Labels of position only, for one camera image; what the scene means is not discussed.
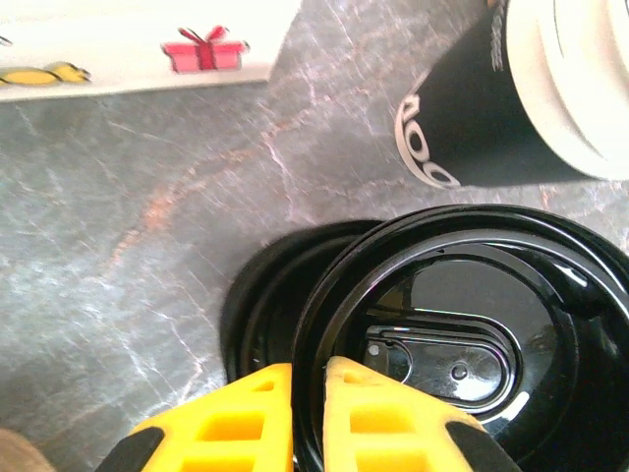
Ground brown cardboard cup carrier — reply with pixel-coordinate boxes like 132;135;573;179
0;426;50;472

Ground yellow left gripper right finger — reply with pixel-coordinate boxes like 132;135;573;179
321;356;525;472

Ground stack of black paper cups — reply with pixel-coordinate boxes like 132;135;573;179
394;0;629;190

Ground stack of black plastic lids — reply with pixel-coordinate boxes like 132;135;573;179
220;220;389;389

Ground white printed paper gift bag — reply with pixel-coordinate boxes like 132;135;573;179
0;0;302;103

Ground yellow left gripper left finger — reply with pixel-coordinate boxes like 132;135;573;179
95;362;295;472

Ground black plastic coffee lid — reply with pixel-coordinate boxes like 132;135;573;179
292;205;629;472

